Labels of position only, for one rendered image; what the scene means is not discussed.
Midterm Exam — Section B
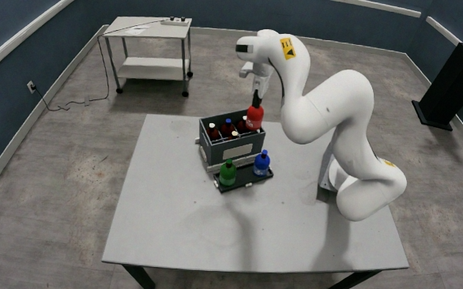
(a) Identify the blue plastic bottle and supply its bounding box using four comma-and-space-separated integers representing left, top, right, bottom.
252, 149, 270, 177

